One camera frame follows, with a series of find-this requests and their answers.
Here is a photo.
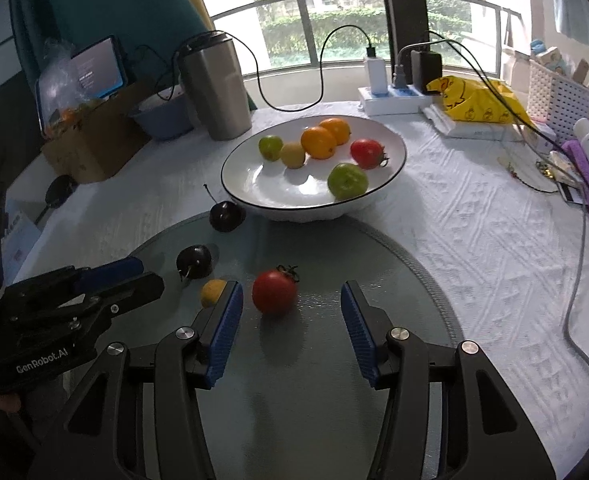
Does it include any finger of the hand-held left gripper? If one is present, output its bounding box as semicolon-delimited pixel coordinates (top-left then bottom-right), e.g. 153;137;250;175
73;255;145;294
88;271;166;318

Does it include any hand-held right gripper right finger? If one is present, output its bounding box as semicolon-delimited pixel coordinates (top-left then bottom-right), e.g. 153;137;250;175
339;280;559;480

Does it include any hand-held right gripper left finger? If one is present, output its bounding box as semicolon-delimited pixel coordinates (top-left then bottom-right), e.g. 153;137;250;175
27;280;245;480

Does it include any yellow cherry tomato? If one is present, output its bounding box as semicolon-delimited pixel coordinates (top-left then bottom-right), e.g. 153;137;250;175
201;280;228;309
280;142;307;169

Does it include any red cherry tomato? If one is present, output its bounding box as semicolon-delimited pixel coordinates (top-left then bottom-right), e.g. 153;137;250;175
351;139;390;170
252;265;300;316

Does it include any dark cherry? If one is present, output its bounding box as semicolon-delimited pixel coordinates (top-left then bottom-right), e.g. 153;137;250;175
176;245;212;282
203;183;246;233

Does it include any green citrus fruit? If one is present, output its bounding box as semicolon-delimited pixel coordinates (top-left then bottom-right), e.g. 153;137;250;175
258;135;284;162
327;162;369;200

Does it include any white ceramic bowl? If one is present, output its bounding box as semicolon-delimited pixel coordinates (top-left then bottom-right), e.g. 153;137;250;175
220;114;408;223

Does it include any small orange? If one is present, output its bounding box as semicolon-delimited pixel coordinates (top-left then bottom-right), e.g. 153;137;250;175
301;126;337;160
319;117;351;146

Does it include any person's left hand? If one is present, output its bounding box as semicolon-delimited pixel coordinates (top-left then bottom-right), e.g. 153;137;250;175
0;389;24;414

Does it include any small black round object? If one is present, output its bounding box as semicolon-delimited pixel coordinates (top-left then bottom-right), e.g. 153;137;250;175
34;174;78;226

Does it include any grey round placemat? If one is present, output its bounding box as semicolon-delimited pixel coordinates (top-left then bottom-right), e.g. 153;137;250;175
87;210;465;480

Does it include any cardboard box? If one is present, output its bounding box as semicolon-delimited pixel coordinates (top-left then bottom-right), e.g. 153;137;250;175
41;82;156;184

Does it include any blue bowl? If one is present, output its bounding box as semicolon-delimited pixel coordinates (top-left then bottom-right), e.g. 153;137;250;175
128;87;196;142

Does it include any clear plastic bag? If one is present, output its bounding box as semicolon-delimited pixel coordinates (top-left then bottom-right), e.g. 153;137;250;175
36;37;106;139

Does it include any steel thermos jug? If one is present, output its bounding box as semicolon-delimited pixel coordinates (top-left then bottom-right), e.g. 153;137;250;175
176;31;253;142

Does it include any white tissue pack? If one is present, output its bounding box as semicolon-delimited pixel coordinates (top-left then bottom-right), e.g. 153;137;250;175
421;105;521;142

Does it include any white power strip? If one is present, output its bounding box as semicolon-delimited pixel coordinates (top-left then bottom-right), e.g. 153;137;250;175
358;85;444;117

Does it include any yellow printed bag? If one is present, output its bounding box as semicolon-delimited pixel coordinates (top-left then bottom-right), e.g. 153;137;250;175
426;75;536;129

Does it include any white charger plug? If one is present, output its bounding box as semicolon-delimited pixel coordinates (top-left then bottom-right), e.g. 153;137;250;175
364;47;389;96

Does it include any black charger plug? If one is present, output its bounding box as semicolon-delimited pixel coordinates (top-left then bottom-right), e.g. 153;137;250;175
409;49;444;94

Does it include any teal curtain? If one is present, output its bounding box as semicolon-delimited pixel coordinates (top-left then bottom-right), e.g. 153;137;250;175
9;0;210;111

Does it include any purple pouch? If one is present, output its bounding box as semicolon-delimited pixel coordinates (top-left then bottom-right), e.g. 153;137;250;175
561;139;589;227

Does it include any white perforated basket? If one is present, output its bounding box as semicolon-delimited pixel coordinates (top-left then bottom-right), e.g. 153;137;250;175
526;57;589;137

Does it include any grey cable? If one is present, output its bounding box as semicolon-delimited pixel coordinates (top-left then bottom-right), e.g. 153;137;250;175
563;204;589;407

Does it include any black charging cable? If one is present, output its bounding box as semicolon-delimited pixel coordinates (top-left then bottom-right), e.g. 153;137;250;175
134;25;376;112

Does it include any black power cable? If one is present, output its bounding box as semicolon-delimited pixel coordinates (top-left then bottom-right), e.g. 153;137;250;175
399;30;589;197

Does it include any black window frame post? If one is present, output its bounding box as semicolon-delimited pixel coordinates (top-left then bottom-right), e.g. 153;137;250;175
376;0;429;61

